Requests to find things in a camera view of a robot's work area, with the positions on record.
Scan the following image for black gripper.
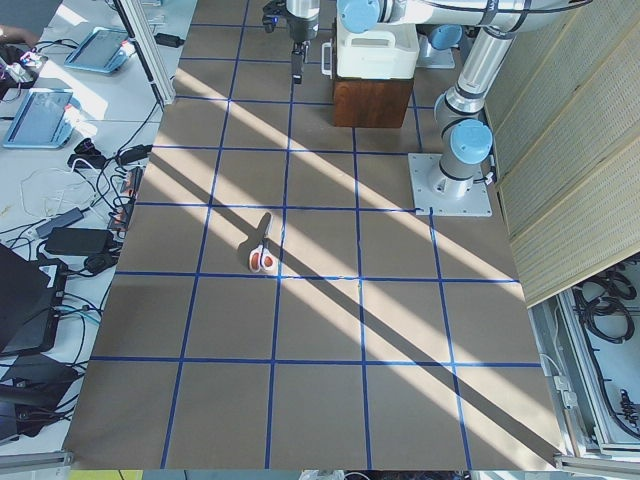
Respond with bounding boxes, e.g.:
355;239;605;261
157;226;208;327
287;16;319;84

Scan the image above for orange and white scissors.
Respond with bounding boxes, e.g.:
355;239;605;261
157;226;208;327
248;212;276;273

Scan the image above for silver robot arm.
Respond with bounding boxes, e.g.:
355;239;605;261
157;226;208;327
285;0;320;84
337;1;588;199

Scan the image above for brown wooden drawer cabinet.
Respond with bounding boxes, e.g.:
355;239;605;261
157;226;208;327
333;77;414;129

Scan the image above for white plastic tray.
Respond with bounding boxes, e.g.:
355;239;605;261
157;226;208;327
321;18;419;80

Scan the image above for blue tablet far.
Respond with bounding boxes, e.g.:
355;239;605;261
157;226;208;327
64;28;129;74

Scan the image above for blue tablet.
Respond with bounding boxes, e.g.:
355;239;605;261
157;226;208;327
2;88;74;149
64;28;129;74

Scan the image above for blue tablet near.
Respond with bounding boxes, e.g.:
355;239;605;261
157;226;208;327
2;88;74;149

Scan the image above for beige pegboard panel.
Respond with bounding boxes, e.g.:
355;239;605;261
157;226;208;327
486;1;639;305

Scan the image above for black power adapter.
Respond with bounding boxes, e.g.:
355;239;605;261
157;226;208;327
44;227;113;256

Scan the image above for black laptop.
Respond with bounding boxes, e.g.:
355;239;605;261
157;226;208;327
1;246;69;357

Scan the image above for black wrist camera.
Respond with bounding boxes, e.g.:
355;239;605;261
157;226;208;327
262;0;286;34

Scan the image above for aluminium frame post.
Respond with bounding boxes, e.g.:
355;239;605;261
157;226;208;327
114;0;176;107

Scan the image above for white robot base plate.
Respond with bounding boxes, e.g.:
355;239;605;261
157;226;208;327
408;153;492;217

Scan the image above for black cable bundle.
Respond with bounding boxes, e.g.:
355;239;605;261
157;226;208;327
572;262;639;346

